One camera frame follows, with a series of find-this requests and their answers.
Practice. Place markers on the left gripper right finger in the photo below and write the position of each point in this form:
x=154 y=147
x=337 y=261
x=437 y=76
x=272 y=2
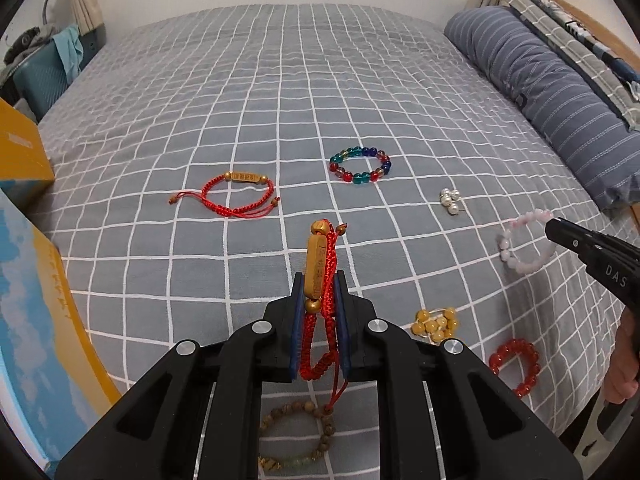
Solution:
x=375 y=350

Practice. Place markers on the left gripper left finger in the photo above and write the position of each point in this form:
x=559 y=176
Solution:
x=266 y=350

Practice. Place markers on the red cord bracelet gold tube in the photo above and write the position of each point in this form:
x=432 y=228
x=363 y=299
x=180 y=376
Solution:
x=233 y=195

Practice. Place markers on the pearl earrings cluster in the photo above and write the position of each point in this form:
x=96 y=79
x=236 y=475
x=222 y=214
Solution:
x=449 y=198

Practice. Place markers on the right hand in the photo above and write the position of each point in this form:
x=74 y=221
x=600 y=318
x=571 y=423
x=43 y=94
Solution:
x=620 y=382

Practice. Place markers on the blue striped pillow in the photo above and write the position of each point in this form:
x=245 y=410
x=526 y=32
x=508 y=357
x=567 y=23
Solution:
x=595 y=145

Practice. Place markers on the grey checked folded blanket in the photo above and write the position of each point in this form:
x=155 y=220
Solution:
x=610 y=76

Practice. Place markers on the grey checked bed sheet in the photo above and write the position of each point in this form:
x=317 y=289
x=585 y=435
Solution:
x=359 y=116

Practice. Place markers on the yellow blue cardboard box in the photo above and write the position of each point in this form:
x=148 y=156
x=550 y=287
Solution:
x=53 y=385

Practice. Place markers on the teal suitcase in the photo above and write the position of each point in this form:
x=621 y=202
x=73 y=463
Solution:
x=41 y=79

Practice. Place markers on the light blue cloth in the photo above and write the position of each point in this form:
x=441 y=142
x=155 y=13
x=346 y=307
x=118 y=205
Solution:
x=70 y=51

